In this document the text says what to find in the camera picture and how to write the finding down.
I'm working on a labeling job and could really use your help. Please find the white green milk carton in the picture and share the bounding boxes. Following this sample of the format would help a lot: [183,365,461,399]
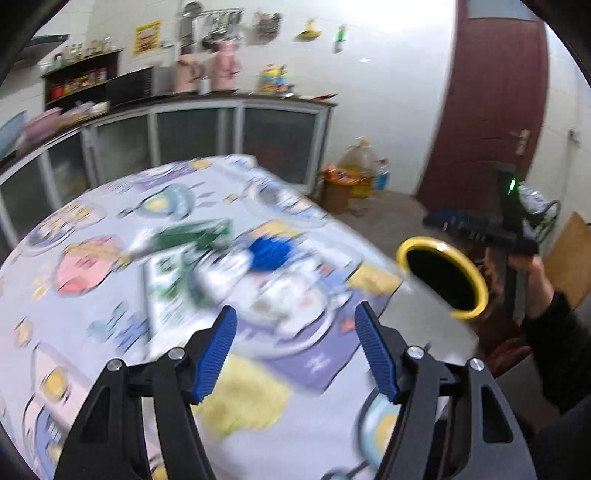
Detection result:
[143,245,200,336]

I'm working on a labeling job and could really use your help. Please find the white tissue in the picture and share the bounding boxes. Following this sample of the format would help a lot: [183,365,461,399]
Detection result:
[192,247,253,304]
[250,278,332,339]

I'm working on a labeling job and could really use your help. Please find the blue cloth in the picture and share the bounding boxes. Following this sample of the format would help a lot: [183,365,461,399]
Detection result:
[249,237,293,271]

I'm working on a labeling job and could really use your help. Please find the person's right forearm black sleeve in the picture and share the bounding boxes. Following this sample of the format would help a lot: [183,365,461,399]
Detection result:
[521,291,590,414]

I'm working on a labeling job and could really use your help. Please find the yellow rimmed black trash bin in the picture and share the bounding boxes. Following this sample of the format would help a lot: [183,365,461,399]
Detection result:
[396,236,489,321]

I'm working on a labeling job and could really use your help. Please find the grey glass-front kitchen cabinet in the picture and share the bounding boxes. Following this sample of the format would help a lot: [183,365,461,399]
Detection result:
[1,94,335,254]

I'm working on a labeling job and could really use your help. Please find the person's right hand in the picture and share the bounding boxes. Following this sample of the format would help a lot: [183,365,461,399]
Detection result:
[508,254,555,319]

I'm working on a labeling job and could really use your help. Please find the dark wooden stool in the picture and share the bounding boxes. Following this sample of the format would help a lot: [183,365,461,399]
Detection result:
[518,182,562,244]

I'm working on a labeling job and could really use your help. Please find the brown wooden door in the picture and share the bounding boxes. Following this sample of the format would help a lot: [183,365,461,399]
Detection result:
[416,1,549,213]

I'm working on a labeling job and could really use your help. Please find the cartoon printed tablecloth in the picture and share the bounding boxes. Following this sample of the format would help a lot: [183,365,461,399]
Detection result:
[1,155,476,479]

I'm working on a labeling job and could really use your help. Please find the small clear water bottle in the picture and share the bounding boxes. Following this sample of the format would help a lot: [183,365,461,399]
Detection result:
[374,159,390,191]

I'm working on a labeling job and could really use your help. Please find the large cooking oil jug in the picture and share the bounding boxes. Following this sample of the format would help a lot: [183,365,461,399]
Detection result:
[338,137,379,199]

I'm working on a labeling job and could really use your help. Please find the colourful detergent bottles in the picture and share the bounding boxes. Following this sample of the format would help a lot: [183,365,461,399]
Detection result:
[259,64,287,95]

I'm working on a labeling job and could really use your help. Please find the black microwave oven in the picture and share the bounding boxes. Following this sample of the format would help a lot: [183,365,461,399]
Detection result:
[106,67,173,107]

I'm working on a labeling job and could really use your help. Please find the beige thermos flask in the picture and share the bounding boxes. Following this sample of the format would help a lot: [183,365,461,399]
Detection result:
[173,54,206,93]

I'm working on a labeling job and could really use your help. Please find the pink thermos flask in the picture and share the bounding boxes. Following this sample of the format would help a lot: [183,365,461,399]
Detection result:
[211,40,242,91]

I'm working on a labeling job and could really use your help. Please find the pink plastic basin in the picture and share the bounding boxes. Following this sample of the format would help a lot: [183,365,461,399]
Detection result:
[24,107,62,144]

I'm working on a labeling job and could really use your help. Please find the black spice shelf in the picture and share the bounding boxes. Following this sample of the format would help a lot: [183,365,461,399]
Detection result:
[41,49,122,111]

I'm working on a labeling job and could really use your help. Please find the hanging utensil rack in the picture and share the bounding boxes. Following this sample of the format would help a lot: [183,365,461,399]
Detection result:
[177,1,245,54]

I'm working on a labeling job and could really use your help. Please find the green wall bottle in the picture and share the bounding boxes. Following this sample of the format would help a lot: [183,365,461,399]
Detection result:
[334,24,346,53]

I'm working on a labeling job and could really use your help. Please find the yellow wall poster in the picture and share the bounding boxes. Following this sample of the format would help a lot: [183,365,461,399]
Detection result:
[133,21,161,56]

